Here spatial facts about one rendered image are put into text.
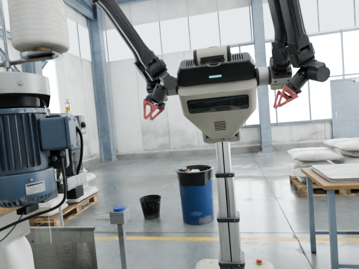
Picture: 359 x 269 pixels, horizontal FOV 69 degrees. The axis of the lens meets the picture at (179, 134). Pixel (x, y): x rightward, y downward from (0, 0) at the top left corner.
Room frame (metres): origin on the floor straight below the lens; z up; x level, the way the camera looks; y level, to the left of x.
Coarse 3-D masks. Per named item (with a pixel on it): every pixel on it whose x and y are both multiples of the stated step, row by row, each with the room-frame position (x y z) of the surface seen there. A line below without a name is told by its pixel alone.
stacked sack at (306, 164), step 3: (297, 162) 4.08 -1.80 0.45; (300, 162) 3.94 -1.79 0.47; (303, 162) 3.89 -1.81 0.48; (306, 162) 3.87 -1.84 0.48; (309, 162) 3.85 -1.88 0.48; (312, 162) 3.84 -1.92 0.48; (315, 162) 3.83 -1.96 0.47; (318, 162) 3.82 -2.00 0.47; (321, 162) 3.81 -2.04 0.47; (324, 162) 3.80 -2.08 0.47; (327, 162) 3.80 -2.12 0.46; (300, 165) 3.93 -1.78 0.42; (303, 165) 3.83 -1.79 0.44; (306, 165) 3.82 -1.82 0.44; (309, 165) 3.82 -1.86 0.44
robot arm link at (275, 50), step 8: (272, 0) 0.99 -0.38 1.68; (272, 8) 1.01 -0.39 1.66; (280, 8) 0.99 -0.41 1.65; (272, 16) 1.04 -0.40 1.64; (280, 16) 1.01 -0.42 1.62; (280, 24) 1.02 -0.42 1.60; (280, 32) 1.04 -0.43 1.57; (280, 40) 1.05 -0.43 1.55; (272, 48) 1.10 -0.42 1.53; (280, 48) 1.07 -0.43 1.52; (272, 56) 1.13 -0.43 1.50; (280, 56) 1.08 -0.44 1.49; (288, 56) 1.07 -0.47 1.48; (280, 64) 1.11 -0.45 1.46
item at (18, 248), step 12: (12, 216) 1.10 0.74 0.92; (24, 216) 1.09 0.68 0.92; (24, 228) 1.09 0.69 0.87; (12, 240) 1.08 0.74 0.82; (24, 240) 1.13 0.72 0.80; (0, 252) 1.06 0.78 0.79; (12, 252) 1.06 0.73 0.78; (24, 252) 1.12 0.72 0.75; (0, 264) 1.05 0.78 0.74; (12, 264) 1.05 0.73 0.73; (24, 264) 1.10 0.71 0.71
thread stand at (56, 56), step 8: (0, 0) 0.87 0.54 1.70; (0, 8) 0.87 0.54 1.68; (8, 56) 0.87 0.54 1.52; (24, 56) 0.83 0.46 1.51; (32, 56) 0.84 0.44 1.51; (40, 56) 0.85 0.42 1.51; (48, 56) 0.84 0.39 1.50; (56, 56) 0.86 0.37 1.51; (0, 64) 0.88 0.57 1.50; (8, 64) 0.86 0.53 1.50; (16, 64) 0.87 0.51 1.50
